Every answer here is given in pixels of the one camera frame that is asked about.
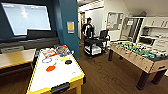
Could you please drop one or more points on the blue board game box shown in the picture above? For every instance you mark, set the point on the blue board game box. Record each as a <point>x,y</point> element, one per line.
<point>62,51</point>

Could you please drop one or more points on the orange plate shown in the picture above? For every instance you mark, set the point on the orange plate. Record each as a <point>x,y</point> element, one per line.
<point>50,68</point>

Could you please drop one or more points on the large light wooden table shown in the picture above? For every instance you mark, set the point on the large light wooden table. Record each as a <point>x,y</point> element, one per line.
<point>16,57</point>

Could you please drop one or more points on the black wheeled cart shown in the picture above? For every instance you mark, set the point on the black wheeled cart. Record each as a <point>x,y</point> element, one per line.
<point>93,46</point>

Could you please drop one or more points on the large bright window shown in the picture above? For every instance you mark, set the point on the large bright window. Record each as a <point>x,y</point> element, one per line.
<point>26,18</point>

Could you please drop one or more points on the white kitchen wall cabinets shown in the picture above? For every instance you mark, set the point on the white kitchen wall cabinets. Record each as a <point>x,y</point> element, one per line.
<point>156,22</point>

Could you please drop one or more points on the black bench cushion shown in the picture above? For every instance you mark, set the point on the black bench cushion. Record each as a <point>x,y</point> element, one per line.
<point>41,34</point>

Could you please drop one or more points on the white wall notice board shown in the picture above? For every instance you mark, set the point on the white wall notice board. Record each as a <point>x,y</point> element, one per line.
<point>115,21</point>

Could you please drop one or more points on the long dark wall bench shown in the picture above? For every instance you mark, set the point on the long dark wall bench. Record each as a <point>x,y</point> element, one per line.
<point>23,42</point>

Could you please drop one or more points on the yellow wall poster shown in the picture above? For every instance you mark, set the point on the yellow wall poster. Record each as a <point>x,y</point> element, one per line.
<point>70,27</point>

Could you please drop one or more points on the grey vent panel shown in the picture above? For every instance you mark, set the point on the grey vent panel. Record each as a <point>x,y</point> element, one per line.
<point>8,49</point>

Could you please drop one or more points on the red board game box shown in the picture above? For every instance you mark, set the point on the red board game box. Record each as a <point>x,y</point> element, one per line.
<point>49,53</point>

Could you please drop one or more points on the foosball table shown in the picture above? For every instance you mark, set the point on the foosball table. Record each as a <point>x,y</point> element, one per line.
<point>140,55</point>

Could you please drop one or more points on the kitchen counter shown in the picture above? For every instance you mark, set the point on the kitchen counter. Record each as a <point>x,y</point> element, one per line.
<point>153,41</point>

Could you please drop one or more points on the person in black shirt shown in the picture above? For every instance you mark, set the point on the person in black shirt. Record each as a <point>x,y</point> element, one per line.
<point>88,30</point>

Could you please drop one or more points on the white yellow-edged air hockey table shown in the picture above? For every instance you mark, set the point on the white yellow-edged air hockey table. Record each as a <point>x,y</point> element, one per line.
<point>53,78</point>

